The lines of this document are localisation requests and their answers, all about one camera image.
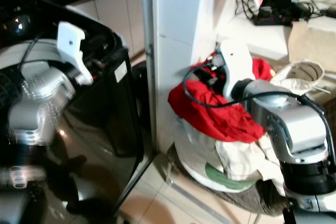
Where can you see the black washing machine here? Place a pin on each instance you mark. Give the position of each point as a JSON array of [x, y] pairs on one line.
[[110, 124]]

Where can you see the white cabinet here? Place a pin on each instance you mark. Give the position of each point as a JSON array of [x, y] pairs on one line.
[[181, 30]]

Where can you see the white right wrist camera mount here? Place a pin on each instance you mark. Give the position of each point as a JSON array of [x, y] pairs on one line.
[[233, 66]]

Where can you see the green cloth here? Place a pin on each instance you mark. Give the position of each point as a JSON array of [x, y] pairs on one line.
[[223, 178]]

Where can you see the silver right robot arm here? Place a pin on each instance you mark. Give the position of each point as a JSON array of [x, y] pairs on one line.
[[289, 119]]

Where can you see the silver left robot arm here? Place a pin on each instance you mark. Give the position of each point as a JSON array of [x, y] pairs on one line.
[[31, 108]]

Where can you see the white laundry basket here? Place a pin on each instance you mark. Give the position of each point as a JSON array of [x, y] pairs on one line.
[[189, 171]]

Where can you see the black power strip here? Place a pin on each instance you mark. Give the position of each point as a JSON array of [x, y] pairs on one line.
[[275, 20]]

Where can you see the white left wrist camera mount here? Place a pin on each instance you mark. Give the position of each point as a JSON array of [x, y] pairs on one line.
[[71, 40]]

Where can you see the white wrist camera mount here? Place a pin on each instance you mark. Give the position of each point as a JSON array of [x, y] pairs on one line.
[[71, 40], [233, 66]]

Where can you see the red garment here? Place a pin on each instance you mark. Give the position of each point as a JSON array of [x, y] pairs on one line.
[[215, 121]]

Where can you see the cream white garment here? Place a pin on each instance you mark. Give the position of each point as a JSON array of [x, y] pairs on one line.
[[247, 161]]

